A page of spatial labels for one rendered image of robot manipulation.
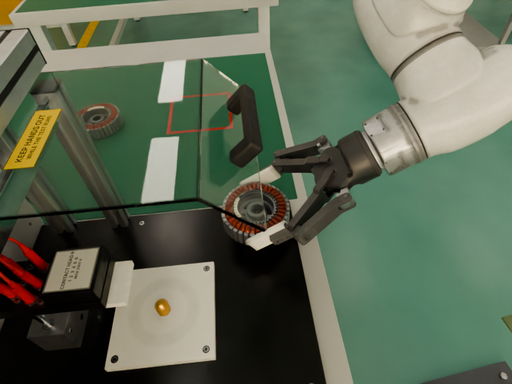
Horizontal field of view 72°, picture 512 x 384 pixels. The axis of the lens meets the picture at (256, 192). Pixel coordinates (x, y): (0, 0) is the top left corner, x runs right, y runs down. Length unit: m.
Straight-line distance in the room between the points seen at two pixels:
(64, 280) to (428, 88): 0.50
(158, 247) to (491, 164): 1.80
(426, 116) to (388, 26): 0.13
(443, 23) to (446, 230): 1.30
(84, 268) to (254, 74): 0.77
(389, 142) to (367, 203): 1.24
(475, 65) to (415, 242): 1.20
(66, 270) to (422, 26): 0.53
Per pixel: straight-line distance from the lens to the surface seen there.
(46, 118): 0.45
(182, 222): 0.66
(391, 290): 1.50
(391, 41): 0.54
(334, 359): 0.56
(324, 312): 0.59
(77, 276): 0.47
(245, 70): 1.10
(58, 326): 0.57
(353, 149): 0.51
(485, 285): 1.65
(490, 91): 0.51
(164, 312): 0.55
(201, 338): 0.54
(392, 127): 0.50
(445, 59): 0.52
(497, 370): 1.50
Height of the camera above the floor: 1.28
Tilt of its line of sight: 48 degrees down
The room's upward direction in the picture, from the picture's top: 4 degrees counter-clockwise
